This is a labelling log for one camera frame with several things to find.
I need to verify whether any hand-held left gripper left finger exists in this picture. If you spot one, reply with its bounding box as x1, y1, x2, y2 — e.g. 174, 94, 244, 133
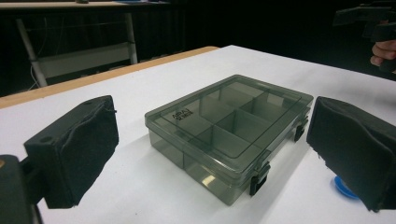
19, 94, 120, 210

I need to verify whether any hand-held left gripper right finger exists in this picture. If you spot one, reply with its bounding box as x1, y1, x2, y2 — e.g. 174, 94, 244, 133
305, 96, 396, 213

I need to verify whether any blue round cap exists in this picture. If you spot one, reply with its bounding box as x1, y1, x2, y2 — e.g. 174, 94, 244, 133
330, 175, 361, 200

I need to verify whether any transparent grey compartment box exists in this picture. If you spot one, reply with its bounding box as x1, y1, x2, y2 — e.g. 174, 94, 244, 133
144, 74, 315, 207

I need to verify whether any white metal table frame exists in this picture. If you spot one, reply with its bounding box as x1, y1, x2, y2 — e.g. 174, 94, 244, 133
15, 12, 138, 88

